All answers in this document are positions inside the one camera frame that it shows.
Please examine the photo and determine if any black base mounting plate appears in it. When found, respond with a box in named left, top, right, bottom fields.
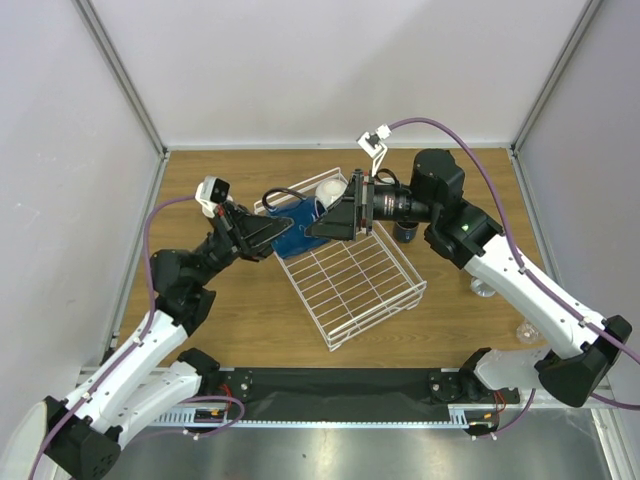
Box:
left=221, top=368, right=481, bottom=423

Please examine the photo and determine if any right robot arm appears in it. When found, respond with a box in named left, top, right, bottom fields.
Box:
left=306, top=149, right=632, bottom=407

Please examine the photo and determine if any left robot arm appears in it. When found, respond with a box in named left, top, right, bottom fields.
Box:
left=41, top=201, right=294, bottom=479

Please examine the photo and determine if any small dark blue cup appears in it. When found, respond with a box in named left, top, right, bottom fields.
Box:
left=392, top=222, right=419, bottom=244

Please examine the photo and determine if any clear wine glass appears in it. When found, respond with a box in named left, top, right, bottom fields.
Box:
left=516, top=320, right=544, bottom=345

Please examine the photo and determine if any dark blue enamel mug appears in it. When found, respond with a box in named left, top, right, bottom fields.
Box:
left=261, top=187, right=329, bottom=260

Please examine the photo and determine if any aluminium cable duct rail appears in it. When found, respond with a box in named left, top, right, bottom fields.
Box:
left=150, top=405, right=196, bottom=428

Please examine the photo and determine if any white speckled mug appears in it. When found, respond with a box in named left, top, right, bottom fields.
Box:
left=315, top=178, right=347, bottom=208

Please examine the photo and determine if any white wire dish rack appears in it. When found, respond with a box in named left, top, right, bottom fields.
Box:
left=253, top=167, right=429, bottom=353

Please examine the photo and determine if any clear plastic cup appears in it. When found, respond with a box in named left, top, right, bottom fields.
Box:
left=470, top=277, right=496, bottom=298

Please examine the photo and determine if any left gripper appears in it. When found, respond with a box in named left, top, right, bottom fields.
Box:
left=192, top=200, right=298, bottom=288

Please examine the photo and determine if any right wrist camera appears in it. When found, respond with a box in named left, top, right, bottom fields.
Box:
left=357, top=124, right=391, bottom=176

